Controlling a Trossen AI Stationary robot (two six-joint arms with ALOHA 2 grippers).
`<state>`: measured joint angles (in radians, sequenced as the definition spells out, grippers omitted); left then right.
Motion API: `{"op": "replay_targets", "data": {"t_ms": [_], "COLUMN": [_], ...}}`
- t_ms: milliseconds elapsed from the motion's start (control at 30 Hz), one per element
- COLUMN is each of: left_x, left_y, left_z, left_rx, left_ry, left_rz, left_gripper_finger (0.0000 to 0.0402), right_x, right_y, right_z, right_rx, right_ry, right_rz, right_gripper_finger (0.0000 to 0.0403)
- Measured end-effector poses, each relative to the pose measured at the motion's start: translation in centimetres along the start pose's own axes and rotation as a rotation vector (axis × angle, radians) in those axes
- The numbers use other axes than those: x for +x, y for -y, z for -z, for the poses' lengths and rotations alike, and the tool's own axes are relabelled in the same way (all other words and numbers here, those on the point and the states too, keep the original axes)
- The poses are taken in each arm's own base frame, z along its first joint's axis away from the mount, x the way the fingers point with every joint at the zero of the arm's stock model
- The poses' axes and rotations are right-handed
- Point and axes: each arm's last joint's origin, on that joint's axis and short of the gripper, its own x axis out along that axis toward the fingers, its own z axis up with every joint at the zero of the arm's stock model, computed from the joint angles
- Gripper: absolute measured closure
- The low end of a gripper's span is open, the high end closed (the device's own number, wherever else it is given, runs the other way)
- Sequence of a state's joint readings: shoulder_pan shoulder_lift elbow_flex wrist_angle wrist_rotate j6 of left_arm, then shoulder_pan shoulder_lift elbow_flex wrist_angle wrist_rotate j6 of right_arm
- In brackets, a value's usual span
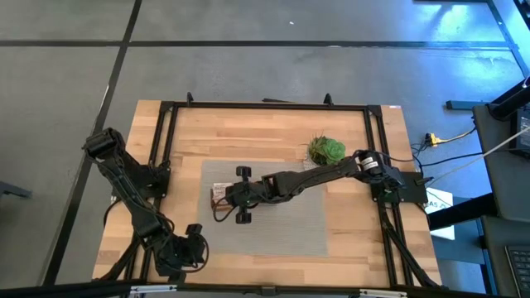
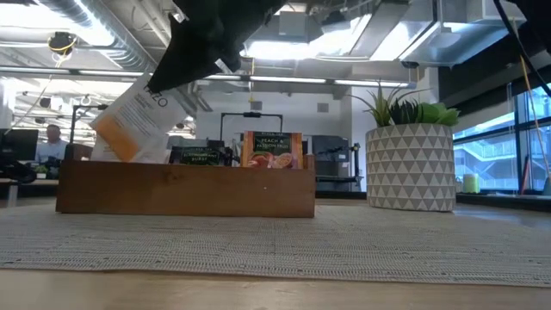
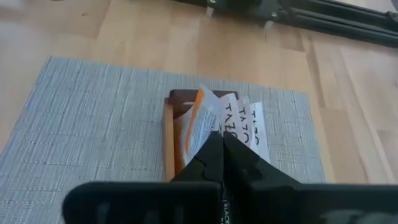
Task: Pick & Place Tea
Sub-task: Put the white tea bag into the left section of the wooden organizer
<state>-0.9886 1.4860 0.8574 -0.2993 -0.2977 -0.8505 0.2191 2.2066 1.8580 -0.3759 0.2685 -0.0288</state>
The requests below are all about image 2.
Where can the grey square wall speaker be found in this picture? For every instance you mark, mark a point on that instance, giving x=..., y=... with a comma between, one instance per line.
x=323, y=107
x=256, y=105

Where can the black metal gantry frame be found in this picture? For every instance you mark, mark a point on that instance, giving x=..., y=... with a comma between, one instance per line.
x=86, y=107
x=251, y=114

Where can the large silver ventilation duct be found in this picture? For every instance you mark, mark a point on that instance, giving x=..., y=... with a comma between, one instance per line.
x=112, y=34

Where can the large glass window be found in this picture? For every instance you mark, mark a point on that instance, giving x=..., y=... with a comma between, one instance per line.
x=486, y=159

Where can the wooden tea organiser box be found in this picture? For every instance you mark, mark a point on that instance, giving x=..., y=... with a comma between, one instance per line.
x=185, y=189

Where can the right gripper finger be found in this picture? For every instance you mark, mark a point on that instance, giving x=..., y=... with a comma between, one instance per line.
x=185, y=60
x=231, y=58

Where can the grey ceiling unit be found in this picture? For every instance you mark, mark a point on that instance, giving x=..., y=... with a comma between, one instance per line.
x=292, y=23

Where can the succulent in triangle-patterned pot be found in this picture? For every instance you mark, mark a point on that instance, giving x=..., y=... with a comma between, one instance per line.
x=411, y=168

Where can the red peach tea packet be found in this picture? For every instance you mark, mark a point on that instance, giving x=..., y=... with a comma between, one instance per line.
x=272, y=150

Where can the yellow-green cylinder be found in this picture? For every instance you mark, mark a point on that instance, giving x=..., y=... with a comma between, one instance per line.
x=471, y=183

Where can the long linear ceiling light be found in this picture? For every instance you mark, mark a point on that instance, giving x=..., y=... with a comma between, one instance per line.
x=284, y=79

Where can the black background equipment stand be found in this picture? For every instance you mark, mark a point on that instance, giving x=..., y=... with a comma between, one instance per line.
x=355, y=161

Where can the rectangular silver air duct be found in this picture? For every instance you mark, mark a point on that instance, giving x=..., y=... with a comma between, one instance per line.
x=456, y=39

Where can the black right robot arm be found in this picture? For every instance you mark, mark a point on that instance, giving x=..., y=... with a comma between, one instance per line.
x=538, y=10

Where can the dark blackcurrant tea packet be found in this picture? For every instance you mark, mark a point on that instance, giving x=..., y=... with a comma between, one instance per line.
x=198, y=156

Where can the bright ceiling light panel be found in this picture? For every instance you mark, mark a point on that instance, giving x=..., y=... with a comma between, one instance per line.
x=292, y=49

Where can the dark monitor screen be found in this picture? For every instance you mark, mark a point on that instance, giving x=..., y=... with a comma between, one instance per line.
x=329, y=150
x=19, y=144

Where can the grey woven placemat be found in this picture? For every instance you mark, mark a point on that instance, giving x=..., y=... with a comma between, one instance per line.
x=301, y=245

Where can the person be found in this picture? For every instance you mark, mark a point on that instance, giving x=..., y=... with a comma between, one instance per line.
x=51, y=146

